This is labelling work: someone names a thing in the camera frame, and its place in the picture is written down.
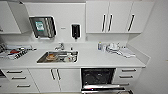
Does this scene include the white dish cloth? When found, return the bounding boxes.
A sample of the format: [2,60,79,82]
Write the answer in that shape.
[118,48,137,58]

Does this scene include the grey paper towel dispenser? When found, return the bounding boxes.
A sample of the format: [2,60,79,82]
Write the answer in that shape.
[28,15,58,39]

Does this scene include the white drawer unit wide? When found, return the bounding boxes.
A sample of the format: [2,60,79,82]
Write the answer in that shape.
[0,68,39,94]

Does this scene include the black soap dispenser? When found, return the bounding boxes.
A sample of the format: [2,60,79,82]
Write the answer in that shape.
[71,23,81,40]

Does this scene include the stainless steel dishwasher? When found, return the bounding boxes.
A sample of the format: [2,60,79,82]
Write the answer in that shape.
[80,67,131,94]

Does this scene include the white wall cabinet black handles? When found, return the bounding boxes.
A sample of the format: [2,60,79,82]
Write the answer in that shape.
[85,0,155,34]

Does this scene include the white stacked dishes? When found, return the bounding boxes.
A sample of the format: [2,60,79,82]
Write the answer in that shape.
[106,42,122,54]

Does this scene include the stainless steel sink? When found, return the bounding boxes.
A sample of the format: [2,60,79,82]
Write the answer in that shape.
[36,49,80,64]

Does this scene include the orange bowl in sink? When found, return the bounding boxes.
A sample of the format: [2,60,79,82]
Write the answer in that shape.
[45,53,57,62]

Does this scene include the chrome faucet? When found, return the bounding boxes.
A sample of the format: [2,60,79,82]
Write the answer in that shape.
[54,42,66,52]

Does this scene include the dish drying rack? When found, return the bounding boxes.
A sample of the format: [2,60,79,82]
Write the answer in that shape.
[0,44,38,61]

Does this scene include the blue white soap bottle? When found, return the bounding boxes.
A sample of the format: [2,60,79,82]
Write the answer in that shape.
[97,41,103,52]

